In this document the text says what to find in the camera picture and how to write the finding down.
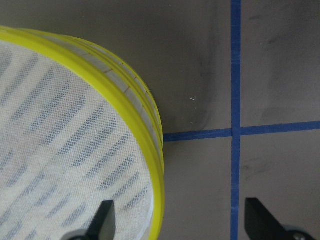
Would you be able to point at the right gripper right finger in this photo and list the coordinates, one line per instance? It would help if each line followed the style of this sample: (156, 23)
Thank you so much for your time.
(260, 224)

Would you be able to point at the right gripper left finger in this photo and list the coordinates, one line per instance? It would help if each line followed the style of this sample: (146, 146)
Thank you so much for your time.
(103, 225)

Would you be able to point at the yellow steamer layer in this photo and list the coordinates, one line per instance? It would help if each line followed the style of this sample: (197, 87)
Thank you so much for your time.
(129, 75)
(72, 134)

